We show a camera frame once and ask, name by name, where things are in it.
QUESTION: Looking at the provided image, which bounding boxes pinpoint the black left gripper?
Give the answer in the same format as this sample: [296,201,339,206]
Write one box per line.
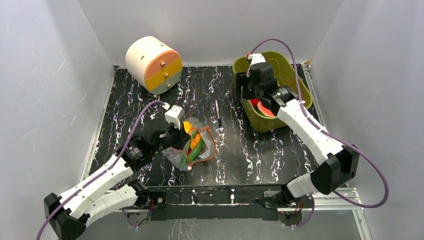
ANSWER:
[152,120,191,155]

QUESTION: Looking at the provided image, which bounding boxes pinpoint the pink peach toy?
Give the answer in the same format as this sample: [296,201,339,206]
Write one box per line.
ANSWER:
[170,147,183,155]

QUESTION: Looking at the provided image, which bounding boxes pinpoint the green chili pepper toy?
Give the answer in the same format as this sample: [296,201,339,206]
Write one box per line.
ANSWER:
[180,139,207,171]

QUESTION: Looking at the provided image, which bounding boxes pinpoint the clear zip top bag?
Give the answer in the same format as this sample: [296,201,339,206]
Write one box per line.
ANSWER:
[162,117,217,171]

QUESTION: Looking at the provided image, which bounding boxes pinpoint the yellow mango toy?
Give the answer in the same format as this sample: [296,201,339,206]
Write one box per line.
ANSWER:
[183,121,193,134]

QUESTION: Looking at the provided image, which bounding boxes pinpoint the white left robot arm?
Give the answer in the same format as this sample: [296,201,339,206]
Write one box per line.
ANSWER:
[43,123,192,240]

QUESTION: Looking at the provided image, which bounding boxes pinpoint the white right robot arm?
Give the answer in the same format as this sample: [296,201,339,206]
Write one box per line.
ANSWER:
[235,62,359,207]

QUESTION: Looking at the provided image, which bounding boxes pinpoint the red bell pepper toy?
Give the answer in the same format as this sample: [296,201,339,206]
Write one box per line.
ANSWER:
[249,98,260,108]

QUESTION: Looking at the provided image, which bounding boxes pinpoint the pink watermelon slice toy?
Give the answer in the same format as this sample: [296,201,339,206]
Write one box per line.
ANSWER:
[256,101,276,118]

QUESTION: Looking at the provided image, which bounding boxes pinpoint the olive green plastic bin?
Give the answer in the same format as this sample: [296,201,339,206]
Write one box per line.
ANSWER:
[232,51,313,133]

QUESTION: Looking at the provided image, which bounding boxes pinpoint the black and white pen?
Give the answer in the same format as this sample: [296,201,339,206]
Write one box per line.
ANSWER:
[215,99,222,129]

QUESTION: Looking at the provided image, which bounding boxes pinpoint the round white drawer cabinet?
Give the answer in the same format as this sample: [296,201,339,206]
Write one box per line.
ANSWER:
[125,36,183,95]

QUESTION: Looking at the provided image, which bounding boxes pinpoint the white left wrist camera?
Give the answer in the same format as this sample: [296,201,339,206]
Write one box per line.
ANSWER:
[164,105,185,130]

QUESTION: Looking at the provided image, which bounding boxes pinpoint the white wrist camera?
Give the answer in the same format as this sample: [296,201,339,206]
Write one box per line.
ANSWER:
[246,53,266,77]
[164,105,185,130]

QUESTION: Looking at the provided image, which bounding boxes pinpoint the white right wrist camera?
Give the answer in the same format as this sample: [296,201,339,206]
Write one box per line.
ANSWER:
[246,53,266,77]

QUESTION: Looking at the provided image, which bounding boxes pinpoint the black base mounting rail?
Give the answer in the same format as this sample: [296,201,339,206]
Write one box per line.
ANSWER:
[114,182,339,223]

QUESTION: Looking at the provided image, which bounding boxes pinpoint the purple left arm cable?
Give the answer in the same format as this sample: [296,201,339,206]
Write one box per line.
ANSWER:
[35,100,168,240]

